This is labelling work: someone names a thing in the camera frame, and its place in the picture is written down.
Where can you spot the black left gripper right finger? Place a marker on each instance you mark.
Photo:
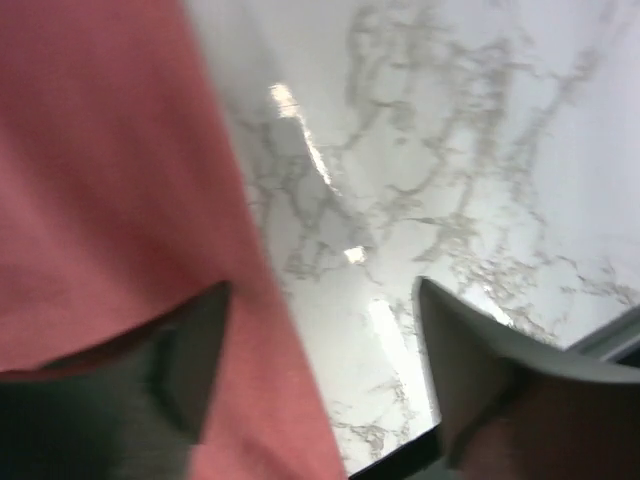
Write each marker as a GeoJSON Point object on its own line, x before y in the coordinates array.
{"type": "Point", "coordinates": [513, 407]}

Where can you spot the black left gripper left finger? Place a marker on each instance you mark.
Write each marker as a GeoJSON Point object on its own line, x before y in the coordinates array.
{"type": "Point", "coordinates": [133, 407]}

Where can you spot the salmon pink t-shirt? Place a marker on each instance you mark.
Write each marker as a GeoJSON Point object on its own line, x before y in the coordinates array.
{"type": "Point", "coordinates": [121, 199]}

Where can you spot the aluminium front rail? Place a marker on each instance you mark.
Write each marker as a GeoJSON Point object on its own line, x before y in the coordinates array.
{"type": "Point", "coordinates": [616, 342]}

